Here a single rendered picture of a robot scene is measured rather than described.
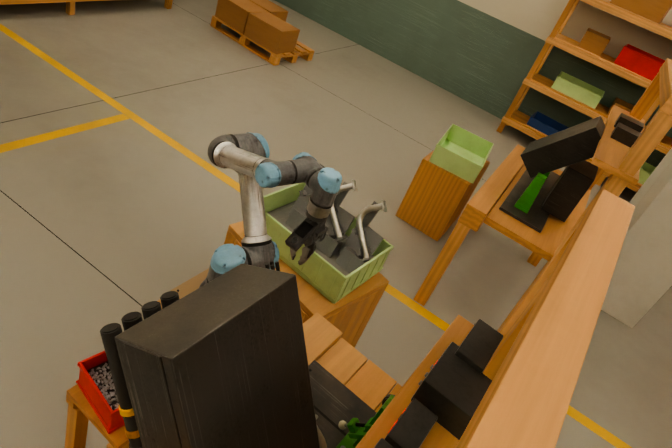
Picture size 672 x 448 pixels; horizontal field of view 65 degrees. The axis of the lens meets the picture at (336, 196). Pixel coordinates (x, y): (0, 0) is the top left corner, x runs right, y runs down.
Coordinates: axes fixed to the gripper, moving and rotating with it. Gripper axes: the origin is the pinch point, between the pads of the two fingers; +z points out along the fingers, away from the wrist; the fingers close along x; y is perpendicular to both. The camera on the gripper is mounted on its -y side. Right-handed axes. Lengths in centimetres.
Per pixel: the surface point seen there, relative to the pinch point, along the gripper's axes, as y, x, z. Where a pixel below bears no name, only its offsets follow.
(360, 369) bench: 18, -33, 41
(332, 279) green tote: 47, 2, 39
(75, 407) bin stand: -59, 27, 55
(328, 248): 65, 17, 41
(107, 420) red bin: -59, 12, 44
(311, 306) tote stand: 37, 2, 50
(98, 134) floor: 115, 260, 129
